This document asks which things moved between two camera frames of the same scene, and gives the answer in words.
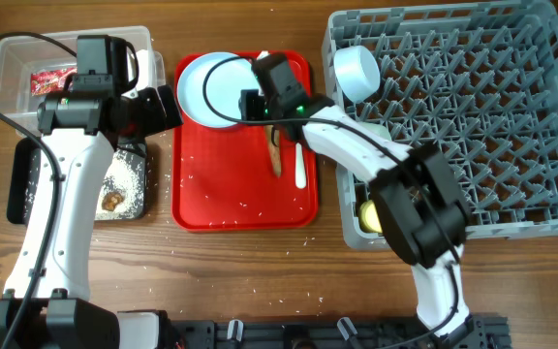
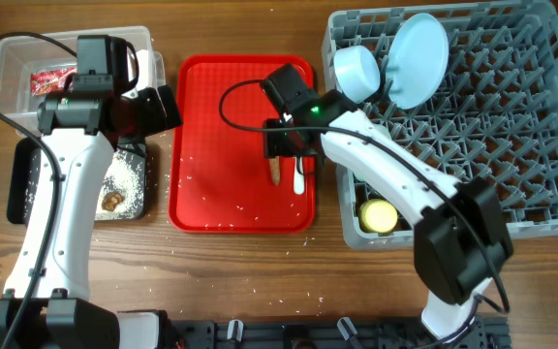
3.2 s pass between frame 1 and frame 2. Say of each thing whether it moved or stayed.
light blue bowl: stayed
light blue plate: moved
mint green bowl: stayed
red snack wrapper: stayed
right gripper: moved
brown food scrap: stayed
